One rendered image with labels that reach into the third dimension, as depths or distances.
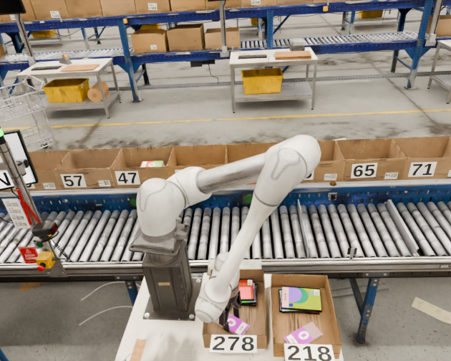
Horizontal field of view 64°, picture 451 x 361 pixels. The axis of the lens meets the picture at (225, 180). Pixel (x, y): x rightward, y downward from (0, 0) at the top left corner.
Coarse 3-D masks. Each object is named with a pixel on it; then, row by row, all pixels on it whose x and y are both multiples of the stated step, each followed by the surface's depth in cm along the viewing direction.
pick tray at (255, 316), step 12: (240, 276) 191; (252, 276) 191; (264, 276) 183; (264, 288) 177; (264, 300) 177; (240, 312) 177; (252, 312) 176; (264, 312) 176; (204, 324) 164; (216, 324) 172; (252, 324) 171; (264, 324) 170; (204, 336) 159; (264, 336) 156; (264, 348) 161
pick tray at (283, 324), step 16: (272, 288) 188; (320, 288) 186; (272, 304) 169; (272, 320) 162; (288, 320) 171; (304, 320) 171; (320, 320) 170; (336, 320) 160; (336, 336) 158; (336, 352) 153
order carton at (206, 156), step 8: (224, 144) 264; (176, 152) 269; (184, 152) 269; (192, 152) 268; (200, 152) 268; (208, 152) 268; (216, 152) 267; (224, 152) 267; (168, 160) 248; (176, 160) 273; (184, 160) 272; (192, 160) 272; (200, 160) 272; (208, 160) 272; (216, 160) 271; (224, 160) 271; (168, 168) 243; (176, 168) 243; (184, 168) 242; (208, 168) 242; (168, 176) 247
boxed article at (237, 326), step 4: (228, 316) 174; (232, 316) 174; (216, 320) 173; (228, 320) 172; (232, 320) 172; (236, 320) 172; (240, 320) 172; (232, 324) 170; (236, 324) 170; (240, 324) 170; (244, 324) 170; (248, 324) 170; (232, 328) 169; (236, 328) 168; (240, 328) 168; (244, 328) 168; (248, 328) 169; (232, 332) 167; (236, 332) 167; (240, 332) 166; (244, 332) 166
